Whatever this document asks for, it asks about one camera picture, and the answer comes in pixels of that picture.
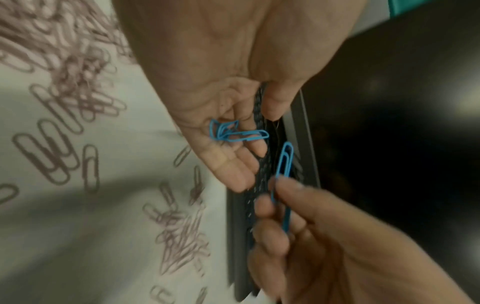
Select black monitor screen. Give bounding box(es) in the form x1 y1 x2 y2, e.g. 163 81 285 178
301 16 480 241

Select pile of pink paper clips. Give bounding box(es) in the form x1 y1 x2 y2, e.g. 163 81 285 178
0 0 215 304

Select person's right hand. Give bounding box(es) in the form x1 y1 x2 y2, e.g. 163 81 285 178
246 178 480 304

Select person's left hand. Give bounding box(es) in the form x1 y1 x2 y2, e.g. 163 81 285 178
111 0 369 194

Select teal plastic object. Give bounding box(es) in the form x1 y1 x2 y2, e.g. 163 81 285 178
387 0 480 18

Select dark grey keyboard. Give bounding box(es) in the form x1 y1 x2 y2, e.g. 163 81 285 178
225 83 323 303

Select bent blue paper clip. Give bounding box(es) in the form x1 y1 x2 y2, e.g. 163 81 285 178
208 119 242 141

